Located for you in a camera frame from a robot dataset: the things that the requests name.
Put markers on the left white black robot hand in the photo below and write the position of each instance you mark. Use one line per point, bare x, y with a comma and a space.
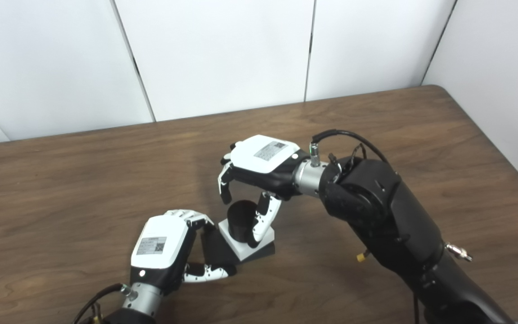
158, 243

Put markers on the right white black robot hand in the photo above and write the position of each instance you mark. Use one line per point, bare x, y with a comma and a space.
259, 155

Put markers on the white square piece with hole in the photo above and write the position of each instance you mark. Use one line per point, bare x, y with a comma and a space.
236, 245

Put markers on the black peg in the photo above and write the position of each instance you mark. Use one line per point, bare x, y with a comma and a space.
241, 218

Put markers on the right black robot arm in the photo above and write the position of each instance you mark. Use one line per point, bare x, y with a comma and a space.
389, 216

